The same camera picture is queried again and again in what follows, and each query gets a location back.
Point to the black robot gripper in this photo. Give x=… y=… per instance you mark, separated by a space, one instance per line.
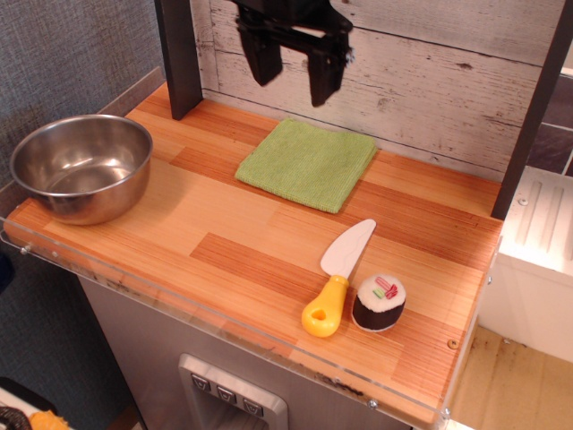
x=265 y=26

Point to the green towel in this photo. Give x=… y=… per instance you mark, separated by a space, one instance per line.
x=308 y=165

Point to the stainless steel bowl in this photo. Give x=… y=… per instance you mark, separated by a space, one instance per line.
x=85 y=170

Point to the plush sushi roll toy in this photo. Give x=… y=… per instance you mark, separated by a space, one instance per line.
x=379 y=302

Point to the clear acrylic table guard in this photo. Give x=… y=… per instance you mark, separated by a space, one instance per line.
x=247 y=283

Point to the grey dispenser panel with buttons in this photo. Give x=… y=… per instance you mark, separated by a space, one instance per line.
x=220 y=400

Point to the orange plush toy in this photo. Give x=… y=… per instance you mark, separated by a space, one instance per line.
x=47 y=420

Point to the dark grey left post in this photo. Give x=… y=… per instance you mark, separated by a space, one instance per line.
x=180 y=56

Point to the dark grey post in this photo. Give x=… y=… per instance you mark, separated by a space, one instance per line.
x=545 y=86
x=180 y=56

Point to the dark grey right post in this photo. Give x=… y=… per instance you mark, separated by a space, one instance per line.
x=545 y=86

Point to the toy knife yellow handle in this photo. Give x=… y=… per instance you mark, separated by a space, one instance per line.
x=322 y=316

